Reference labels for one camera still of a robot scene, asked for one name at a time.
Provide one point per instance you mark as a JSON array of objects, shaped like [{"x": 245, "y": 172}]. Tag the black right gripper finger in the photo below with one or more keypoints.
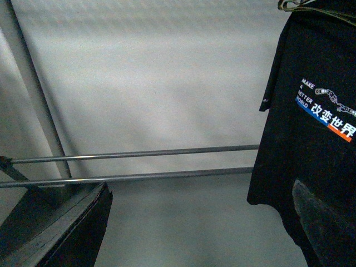
[{"x": 36, "y": 234}]

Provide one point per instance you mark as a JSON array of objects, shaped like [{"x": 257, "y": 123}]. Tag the black printed t-shirt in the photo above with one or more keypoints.
[{"x": 309, "y": 133}]

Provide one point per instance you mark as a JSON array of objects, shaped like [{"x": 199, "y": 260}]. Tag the metal clothes hanger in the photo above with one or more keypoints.
[{"x": 290, "y": 5}]

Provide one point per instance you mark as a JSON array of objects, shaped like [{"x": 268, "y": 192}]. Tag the lower lower-rack metal rod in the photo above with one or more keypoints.
[{"x": 130, "y": 177}]

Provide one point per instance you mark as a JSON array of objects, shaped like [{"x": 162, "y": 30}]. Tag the lower-rack metal rod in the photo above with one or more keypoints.
[
  {"x": 121, "y": 155},
  {"x": 130, "y": 177}
]

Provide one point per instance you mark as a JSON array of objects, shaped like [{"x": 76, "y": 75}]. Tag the upper lower-rack metal rod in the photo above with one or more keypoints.
[{"x": 121, "y": 155}]

